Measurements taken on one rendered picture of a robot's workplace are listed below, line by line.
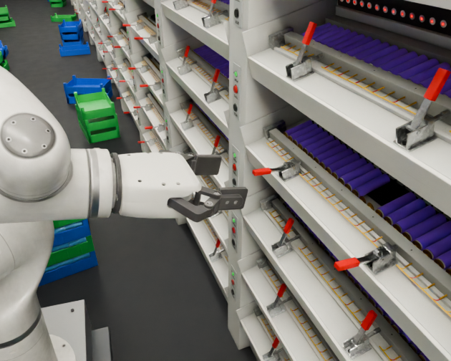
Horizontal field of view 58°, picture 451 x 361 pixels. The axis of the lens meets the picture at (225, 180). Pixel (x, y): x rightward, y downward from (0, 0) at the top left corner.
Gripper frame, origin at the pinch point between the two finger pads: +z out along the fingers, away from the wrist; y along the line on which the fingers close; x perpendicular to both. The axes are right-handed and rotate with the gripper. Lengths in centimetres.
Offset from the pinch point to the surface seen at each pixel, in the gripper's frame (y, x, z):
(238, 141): -34.0, -9.4, 19.3
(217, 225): -52, -47, 29
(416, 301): 19.8, -7.6, 21.2
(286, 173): -13.4, -6.7, 20.0
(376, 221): 7.3, -3.7, 23.5
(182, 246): -85, -83, 32
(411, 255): 15.0, -4.0, 23.2
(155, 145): -152, -66, 35
